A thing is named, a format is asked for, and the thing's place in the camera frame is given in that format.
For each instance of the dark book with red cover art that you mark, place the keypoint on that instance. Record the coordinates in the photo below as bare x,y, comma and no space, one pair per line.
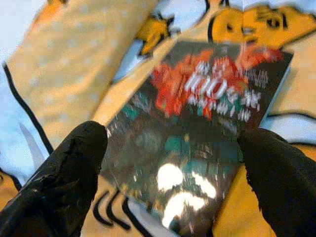
185,148

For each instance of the yellow cartoon egg blanket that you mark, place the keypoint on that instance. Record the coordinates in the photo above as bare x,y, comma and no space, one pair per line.
61,61

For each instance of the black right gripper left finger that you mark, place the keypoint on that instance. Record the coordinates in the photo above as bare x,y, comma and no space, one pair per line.
54,185

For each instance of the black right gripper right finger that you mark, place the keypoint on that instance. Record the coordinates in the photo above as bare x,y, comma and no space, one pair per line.
284,185

